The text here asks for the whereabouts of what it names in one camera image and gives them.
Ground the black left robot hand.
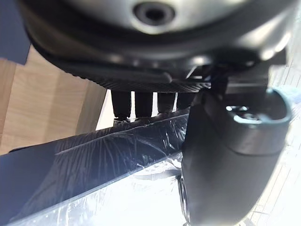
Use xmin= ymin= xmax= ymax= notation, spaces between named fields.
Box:
xmin=17 ymin=0 xmax=301 ymax=226

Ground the dark blue plastic-wrapped folder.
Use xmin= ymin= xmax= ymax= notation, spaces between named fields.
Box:
xmin=0 ymin=108 xmax=191 ymax=226

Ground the dark blue cabinet panel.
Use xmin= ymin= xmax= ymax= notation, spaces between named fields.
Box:
xmin=0 ymin=0 xmax=31 ymax=65

